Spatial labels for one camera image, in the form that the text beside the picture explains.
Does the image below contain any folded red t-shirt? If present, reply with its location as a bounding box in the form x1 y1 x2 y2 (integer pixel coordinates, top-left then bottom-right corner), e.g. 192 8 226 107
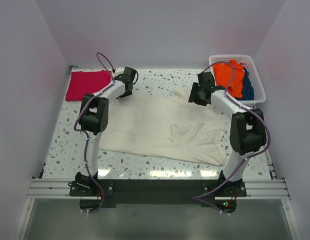
65 70 111 102

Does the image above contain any orange t-shirt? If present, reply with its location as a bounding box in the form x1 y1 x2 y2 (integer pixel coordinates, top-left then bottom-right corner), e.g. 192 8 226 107
213 59 245 99

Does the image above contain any cream white t-shirt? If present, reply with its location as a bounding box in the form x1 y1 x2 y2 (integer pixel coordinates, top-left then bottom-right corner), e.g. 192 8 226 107
99 87 226 166

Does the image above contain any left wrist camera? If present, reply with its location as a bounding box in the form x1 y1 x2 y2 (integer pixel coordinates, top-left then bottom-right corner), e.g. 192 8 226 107
114 67 124 75

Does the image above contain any white plastic laundry basket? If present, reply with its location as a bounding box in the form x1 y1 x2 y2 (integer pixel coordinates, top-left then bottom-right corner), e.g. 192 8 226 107
209 54 266 106

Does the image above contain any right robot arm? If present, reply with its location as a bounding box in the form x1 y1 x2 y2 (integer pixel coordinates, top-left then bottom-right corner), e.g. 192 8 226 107
189 72 267 197

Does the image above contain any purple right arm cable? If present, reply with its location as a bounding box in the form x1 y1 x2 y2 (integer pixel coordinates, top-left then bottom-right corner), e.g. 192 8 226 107
192 61 272 209

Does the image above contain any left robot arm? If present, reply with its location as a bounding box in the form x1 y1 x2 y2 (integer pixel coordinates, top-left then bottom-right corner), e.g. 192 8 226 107
71 67 139 198

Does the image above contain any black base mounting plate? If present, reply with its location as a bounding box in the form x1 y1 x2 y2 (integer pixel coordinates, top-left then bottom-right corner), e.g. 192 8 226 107
68 176 247 210

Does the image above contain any blue t-shirt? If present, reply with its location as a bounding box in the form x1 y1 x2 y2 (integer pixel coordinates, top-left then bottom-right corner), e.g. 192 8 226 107
239 68 254 101

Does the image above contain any pink garment in basket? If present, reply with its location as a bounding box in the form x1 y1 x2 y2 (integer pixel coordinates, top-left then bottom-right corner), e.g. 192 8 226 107
239 61 248 68

